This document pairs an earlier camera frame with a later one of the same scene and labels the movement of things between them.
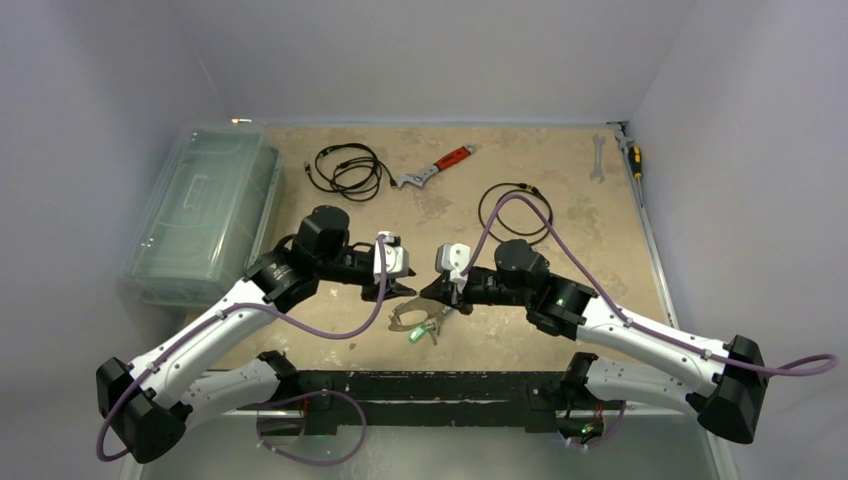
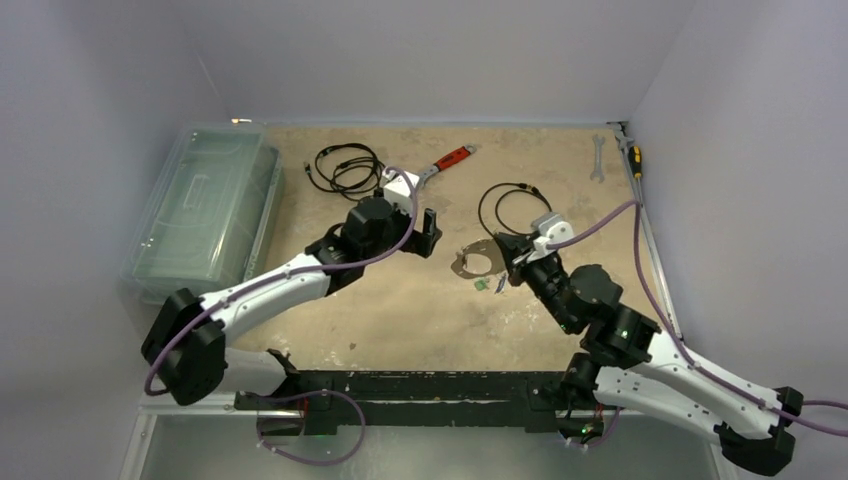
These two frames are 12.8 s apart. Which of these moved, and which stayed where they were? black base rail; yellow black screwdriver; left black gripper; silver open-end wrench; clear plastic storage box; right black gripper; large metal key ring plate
Moved: right black gripper; left black gripper; large metal key ring plate
Stayed: silver open-end wrench; yellow black screwdriver; clear plastic storage box; black base rail
